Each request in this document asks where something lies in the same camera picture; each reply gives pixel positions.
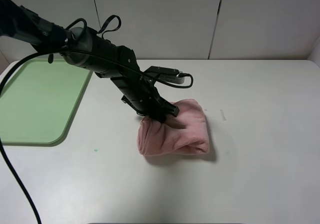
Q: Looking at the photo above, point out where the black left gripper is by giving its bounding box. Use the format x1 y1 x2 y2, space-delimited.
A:
63 27 180 123

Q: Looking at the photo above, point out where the pink terry towel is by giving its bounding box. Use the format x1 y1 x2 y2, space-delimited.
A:
137 99 210 157

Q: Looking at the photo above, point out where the green plastic tray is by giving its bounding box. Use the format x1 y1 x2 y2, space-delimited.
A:
0 59 92 147

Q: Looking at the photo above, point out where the black gloved left hand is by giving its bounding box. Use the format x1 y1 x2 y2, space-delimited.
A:
0 0 72 53

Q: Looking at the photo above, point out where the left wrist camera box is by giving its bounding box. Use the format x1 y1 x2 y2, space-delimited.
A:
144 66 185 84

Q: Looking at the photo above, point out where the black left camera cable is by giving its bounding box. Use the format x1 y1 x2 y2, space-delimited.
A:
0 48 194 224

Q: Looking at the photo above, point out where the black left handle strap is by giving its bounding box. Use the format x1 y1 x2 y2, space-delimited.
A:
97 14 122 35

